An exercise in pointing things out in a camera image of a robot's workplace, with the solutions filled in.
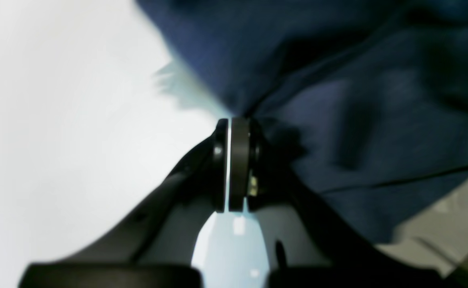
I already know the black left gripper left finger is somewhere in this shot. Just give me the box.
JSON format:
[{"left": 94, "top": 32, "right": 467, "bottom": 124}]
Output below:
[{"left": 19, "top": 119, "right": 228, "bottom": 288}]

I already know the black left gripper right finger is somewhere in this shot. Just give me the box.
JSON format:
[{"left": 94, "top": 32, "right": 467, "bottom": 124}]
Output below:
[{"left": 228, "top": 117, "right": 446, "bottom": 288}]

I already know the dark blue printed t-shirt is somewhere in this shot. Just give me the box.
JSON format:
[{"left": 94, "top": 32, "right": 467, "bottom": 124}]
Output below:
[{"left": 138, "top": 0, "right": 468, "bottom": 244}]

